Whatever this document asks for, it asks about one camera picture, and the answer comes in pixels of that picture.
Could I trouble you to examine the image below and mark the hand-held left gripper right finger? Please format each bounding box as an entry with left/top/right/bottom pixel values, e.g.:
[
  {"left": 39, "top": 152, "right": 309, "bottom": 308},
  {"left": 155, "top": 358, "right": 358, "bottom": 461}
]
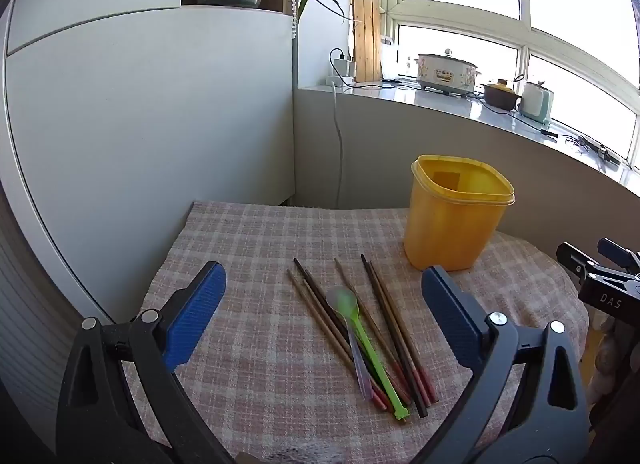
[{"left": 410, "top": 265, "right": 591, "bottom": 464}]

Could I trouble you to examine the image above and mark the pink checked cloth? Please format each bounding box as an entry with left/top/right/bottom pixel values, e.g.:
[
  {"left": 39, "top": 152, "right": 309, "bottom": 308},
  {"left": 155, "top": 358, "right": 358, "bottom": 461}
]
[{"left": 122, "top": 200, "right": 591, "bottom": 464}]

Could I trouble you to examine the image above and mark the white power cable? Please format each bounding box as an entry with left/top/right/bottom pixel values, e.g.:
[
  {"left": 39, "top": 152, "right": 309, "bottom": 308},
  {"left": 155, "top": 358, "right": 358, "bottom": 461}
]
[{"left": 331, "top": 86, "right": 346, "bottom": 207}]

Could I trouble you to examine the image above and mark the bundle of brown wooden chopsticks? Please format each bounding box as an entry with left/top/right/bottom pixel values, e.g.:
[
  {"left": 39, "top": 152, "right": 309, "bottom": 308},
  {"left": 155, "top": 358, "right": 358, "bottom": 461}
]
[{"left": 286, "top": 254, "right": 440, "bottom": 420}]

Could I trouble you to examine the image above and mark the yellow plastic container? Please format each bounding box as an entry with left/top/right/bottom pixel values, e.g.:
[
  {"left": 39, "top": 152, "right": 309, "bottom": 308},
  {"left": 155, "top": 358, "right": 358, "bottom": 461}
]
[{"left": 403, "top": 155, "right": 516, "bottom": 272}]

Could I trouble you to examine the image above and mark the grey knitted cloth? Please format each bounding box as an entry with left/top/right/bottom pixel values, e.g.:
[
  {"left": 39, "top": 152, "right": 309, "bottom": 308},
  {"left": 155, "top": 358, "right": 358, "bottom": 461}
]
[{"left": 267, "top": 446, "right": 346, "bottom": 464}]

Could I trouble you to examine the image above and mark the black handheld tool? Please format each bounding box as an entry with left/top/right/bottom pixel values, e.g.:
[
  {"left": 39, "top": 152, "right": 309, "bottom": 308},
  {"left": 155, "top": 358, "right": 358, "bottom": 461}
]
[{"left": 580, "top": 134, "right": 621, "bottom": 165}]

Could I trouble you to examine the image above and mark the brown clay pot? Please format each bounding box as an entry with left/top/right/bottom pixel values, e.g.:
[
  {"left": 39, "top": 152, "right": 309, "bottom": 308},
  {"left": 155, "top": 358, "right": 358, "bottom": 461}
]
[{"left": 481, "top": 78, "right": 521, "bottom": 111}]

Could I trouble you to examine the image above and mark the beige plush toy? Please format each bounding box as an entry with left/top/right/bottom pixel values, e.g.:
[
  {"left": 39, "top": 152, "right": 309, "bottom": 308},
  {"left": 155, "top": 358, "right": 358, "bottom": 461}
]
[{"left": 582, "top": 316, "right": 618, "bottom": 400}]

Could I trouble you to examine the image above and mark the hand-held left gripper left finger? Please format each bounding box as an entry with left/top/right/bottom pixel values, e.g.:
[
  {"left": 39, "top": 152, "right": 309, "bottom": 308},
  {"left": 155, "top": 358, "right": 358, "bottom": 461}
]
[{"left": 56, "top": 260, "right": 236, "bottom": 464}]

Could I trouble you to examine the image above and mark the wooden slat board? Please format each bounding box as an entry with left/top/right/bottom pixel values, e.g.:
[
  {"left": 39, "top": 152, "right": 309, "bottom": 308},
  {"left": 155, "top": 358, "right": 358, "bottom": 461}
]
[{"left": 348, "top": 0, "right": 383, "bottom": 84}]

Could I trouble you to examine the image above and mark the green plastic spoon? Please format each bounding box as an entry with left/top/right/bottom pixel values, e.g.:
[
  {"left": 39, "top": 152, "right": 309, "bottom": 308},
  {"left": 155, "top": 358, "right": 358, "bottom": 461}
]
[{"left": 327, "top": 288, "right": 410, "bottom": 421}]

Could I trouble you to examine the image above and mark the white floral electric cooker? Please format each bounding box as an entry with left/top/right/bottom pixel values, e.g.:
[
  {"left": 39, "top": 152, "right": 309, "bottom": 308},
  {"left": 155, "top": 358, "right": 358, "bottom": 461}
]
[{"left": 413, "top": 49, "right": 482, "bottom": 97}]

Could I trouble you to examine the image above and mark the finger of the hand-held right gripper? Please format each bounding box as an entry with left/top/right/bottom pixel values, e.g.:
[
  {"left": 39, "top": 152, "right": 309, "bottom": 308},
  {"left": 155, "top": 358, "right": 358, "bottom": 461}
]
[
  {"left": 598, "top": 238, "right": 640, "bottom": 270},
  {"left": 556, "top": 242, "right": 608, "bottom": 277}
]

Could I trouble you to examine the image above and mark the single black chopstick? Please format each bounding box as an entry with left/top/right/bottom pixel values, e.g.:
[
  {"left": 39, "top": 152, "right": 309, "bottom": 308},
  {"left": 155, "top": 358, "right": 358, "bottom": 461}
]
[{"left": 361, "top": 254, "right": 429, "bottom": 419}]

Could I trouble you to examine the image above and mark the white windowsill counter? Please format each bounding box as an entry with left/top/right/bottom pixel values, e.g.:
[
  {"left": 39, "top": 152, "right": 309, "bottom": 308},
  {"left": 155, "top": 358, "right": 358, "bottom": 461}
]
[{"left": 297, "top": 81, "right": 640, "bottom": 190}]

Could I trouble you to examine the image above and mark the clear plastic spoon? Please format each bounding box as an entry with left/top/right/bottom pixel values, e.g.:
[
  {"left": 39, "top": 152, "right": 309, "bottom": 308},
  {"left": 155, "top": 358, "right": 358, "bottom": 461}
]
[{"left": 326, "top": 286, "right": 375, "bottom": 401}]

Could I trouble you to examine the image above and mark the white cabinet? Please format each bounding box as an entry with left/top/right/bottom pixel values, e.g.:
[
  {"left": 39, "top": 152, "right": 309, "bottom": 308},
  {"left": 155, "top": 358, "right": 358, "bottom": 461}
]
[{"left": 0, "top": 0, "right": 298, "bottom": 450}]

